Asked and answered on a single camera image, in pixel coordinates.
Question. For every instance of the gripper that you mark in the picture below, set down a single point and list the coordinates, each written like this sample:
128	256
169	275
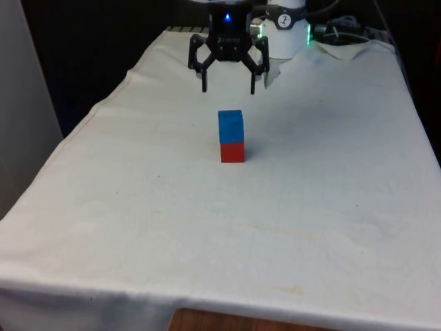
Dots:
229	38

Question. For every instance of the red cube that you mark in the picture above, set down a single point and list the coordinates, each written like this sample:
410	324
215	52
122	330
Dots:
232	152

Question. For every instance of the blue cube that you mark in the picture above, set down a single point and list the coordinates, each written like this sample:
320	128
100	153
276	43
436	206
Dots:
231	125

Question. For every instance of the pale locker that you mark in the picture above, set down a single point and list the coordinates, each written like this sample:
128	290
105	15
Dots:
24	103

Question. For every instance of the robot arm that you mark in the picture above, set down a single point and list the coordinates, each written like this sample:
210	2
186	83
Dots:
284	39

